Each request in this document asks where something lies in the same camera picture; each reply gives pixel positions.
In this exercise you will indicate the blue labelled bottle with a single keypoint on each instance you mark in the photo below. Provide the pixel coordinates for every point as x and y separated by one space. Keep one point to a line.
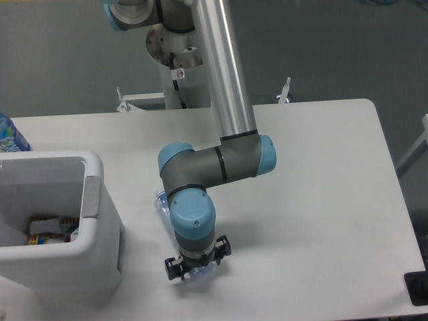
11 138

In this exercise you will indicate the white plastic trash can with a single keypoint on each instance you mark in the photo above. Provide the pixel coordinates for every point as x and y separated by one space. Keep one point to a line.
59 183

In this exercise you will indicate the clear plastic water bottle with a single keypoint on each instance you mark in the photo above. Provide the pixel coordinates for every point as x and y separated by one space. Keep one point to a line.
162 208

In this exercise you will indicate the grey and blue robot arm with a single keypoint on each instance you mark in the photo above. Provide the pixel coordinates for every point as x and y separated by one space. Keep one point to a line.
242 153

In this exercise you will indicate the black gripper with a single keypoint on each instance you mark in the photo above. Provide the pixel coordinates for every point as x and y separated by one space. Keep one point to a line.
177 267

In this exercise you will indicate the colourful wrappers in trash can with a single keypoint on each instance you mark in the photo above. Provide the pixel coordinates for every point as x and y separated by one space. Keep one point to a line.
42 230

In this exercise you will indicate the white frame at right edge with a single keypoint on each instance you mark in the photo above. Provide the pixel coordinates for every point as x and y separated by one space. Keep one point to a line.
414 153

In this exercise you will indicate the black clamp at table edge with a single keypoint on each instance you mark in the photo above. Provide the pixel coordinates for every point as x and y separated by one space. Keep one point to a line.
416 283

